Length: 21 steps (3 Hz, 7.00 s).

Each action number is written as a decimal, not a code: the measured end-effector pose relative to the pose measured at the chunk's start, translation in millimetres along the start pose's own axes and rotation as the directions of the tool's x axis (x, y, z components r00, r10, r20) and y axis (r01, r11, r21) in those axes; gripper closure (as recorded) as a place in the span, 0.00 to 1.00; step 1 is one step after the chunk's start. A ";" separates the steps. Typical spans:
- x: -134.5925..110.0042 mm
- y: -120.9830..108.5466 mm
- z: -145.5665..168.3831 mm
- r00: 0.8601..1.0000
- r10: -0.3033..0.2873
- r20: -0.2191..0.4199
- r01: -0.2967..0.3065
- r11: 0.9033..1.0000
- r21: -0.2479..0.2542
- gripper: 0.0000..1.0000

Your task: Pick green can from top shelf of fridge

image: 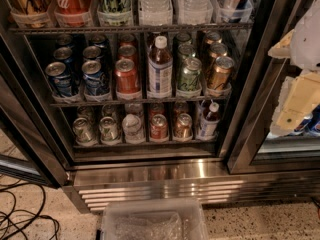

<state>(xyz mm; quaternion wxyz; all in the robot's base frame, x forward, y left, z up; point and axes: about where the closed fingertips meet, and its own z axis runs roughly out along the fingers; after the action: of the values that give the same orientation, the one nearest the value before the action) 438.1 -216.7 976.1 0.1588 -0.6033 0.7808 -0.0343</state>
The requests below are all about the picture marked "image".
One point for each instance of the gold can bottom shelf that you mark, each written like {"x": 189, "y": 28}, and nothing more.
{"x": 183, "y": 126}

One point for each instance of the steel fridge base grille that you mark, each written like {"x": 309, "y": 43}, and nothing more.
{"x": 92, "y": 188}

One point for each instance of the brown tea bottle middle shelf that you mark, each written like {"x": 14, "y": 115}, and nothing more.
{"x": 160, "y": 65}

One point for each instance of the silver can bottom left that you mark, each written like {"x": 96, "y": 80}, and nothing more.
{"x": 84, "y": 132}

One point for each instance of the blue pepsi can right fridge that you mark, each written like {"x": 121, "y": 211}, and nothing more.
{"x": 310, "y": 124}

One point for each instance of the red can bottom shelf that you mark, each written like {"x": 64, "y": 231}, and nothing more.
{"x": 158, "y": 127}

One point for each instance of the top wire shelf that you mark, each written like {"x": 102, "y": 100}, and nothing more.
{"x": 129, "y": 29}

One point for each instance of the gold can shelf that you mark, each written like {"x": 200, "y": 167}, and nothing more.
{"x": 183, "y": 126}
{"x": 32, "y": 13}
{"x": 220, "y": 73}

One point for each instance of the silver can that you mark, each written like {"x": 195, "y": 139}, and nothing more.
{"x": 108, "y": 129}
{"x": 84, "y": 132}

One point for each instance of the wire shelf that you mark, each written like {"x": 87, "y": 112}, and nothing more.
{"x": 139, "y": 101}
{"x": 129, "y": 29}

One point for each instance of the front blue pepsi can right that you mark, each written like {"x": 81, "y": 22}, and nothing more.
{"x": 96, "y": 80}

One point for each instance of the clear bottle bottom shelf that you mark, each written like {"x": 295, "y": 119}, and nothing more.
{"x": 133, "y": 129}

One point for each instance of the front blue pepsi can left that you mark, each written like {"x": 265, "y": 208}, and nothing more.
{"x": 60, "y": 79}

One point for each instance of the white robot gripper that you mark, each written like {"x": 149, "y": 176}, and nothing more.
{"x": 307, "y": 40}

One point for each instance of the front gold can middle shelf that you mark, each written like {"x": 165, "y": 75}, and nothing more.
{"x": 220, "y": 73}

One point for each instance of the red cola can top shelf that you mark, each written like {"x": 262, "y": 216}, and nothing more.
{"x": 73, "y": 10}

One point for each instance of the blue red bull can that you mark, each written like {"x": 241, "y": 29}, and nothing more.
{"x": 232, "y": 9}

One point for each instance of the right fridge glass door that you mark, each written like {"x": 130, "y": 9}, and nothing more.
{"x": 258, "y": 148}

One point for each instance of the gold can top shelf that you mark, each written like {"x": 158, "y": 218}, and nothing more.
{"x": 32, "y": 13}

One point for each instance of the blue pepsi can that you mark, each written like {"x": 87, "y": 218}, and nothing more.
{"x": 96, "y": 80}
{"x": 60, "y": 79}

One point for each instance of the tea bottle bottom shelf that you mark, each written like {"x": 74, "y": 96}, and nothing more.
{"x": 209, "y": 120}

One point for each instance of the front red can middle shelf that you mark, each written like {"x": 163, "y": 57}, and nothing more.
{"x": 127, "y": 78}

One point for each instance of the middle wire shelf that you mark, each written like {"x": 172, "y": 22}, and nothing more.
{"x": 139, "y": 101}

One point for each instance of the front green can middle shelf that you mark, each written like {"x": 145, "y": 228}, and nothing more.
{"x": 189, "y": 74}

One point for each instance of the clear plastic bin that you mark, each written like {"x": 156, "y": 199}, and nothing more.
{"x": 162, "y": 219}

